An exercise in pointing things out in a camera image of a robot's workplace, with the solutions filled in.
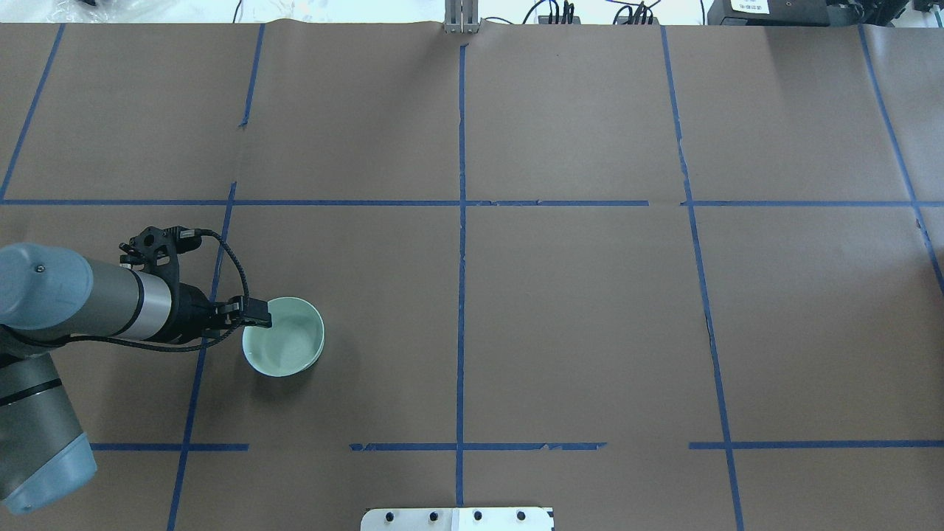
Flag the aluminium frame post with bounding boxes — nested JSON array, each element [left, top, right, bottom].
[[442, 0, 482, 35]]

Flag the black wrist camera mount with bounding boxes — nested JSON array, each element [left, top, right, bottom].
[[119, 226, 202, 285]]

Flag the mint green bowl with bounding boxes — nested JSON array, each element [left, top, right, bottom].
[[240, 297, 326, 378]]

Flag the black cables at table edge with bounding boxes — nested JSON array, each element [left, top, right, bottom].
[[522, 0, 662, 27]]

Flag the black device with label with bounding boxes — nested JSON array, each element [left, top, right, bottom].
[[705, 1, 911, 27]]

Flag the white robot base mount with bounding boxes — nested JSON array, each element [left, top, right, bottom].
[[360, 507, 555, 530]]

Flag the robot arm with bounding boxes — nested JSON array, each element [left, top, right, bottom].
[[1, 229, 273, 515]]

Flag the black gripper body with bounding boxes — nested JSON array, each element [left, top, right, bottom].
[[171, 283, 245, 345]]

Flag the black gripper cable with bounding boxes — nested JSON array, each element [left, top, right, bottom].
[[44, 229, 251, 353]]

